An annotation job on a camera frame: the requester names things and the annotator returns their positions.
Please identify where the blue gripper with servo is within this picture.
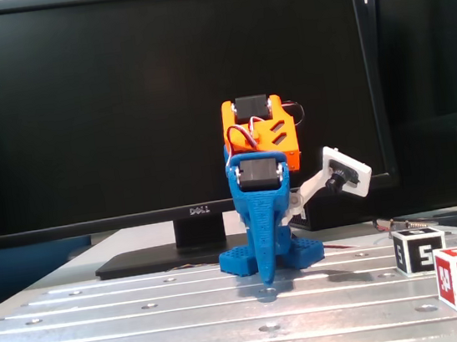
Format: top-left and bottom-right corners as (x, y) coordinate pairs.
(226, 148), (306, 292)

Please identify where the black cube with number five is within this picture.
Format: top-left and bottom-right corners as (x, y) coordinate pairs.
(390, 224), (452, 280)

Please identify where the black Dell monitor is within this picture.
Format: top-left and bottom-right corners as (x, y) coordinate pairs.
(0, 0), (408, 295)

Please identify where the blue upholstered chair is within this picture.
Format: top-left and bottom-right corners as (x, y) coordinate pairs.
(0, 184), (99, 304)

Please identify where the plain black monitor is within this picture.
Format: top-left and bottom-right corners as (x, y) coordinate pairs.
(364, 0), (457, 137)

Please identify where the white mounted camera module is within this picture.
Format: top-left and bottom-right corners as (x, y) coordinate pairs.
(276, 140), (378, 227)

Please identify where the red white servo cable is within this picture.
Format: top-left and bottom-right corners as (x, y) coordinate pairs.
(321, 238), (364, 253)

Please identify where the multicoloured ribbon wire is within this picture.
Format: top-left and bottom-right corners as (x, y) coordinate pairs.
(164, 258), (221, 273)

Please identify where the thin red black wire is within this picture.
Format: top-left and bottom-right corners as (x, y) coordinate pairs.
(372, 216), (394, 233)

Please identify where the aluminium slotted base plate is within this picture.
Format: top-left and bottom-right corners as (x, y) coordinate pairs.
(0, 232), (457, 342)

